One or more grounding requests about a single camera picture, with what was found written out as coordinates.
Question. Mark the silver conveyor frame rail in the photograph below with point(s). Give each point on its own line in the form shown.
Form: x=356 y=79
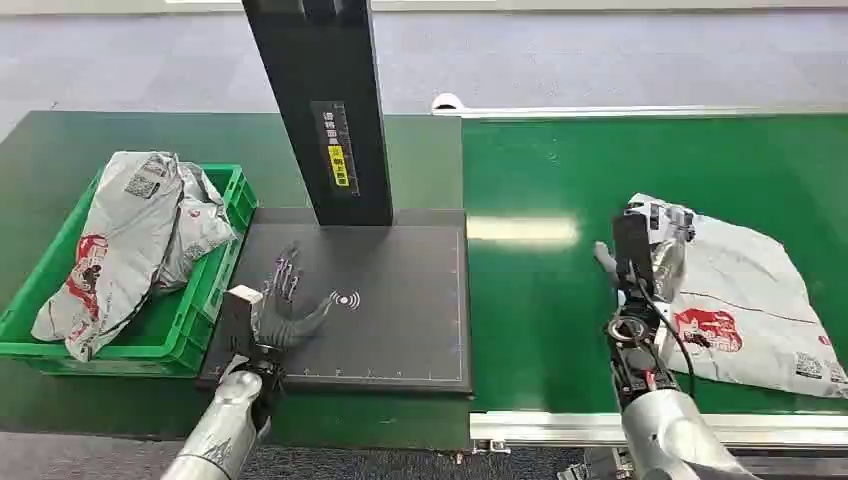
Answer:
x=596 y=110
x=550 y=427

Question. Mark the metal conveyor bracket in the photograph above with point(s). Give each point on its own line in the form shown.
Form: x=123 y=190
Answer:
x=491 y=446

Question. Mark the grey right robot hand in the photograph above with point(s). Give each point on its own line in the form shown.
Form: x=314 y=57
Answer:
x=669 y=265

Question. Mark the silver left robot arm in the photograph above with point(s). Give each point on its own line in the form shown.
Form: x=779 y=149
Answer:
x=225 y=424

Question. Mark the black scanner column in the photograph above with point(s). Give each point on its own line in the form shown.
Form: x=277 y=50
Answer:
x=318 y=79

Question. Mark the small grey parcel bag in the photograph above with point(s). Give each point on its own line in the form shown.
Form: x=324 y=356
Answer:
x=199 y=225

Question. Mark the green conveyor belt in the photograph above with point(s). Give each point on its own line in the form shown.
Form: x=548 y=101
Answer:
x=543 y=298

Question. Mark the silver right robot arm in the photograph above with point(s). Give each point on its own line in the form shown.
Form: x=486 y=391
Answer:
x=662 y=430

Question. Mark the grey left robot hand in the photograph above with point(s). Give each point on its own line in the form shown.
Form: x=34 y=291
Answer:
x=285 y=324

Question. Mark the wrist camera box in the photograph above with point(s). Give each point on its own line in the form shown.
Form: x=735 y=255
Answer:
x=238 y=318
x=632 y=248

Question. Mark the yellow and black label sticker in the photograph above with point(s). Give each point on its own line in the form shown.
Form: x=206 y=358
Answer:
x=338 y=159

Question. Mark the grey parcel bag red print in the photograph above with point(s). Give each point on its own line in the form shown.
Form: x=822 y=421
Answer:
x=748 y=291

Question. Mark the large grey parcel bag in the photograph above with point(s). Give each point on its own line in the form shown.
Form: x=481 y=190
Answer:
x=126 y=238

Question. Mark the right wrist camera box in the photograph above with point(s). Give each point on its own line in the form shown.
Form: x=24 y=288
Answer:
x=632 y=248

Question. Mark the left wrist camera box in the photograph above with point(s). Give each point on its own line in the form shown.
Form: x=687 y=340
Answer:
x=238 y=318

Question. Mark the green plastic crate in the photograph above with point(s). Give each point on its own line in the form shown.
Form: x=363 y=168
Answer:
x=172 y=324

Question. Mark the white conveyor roller cap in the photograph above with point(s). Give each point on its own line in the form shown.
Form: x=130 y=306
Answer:
x=447 y=101

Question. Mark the black scanner base plate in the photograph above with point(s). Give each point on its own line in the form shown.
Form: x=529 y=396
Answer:
x=397 y=318

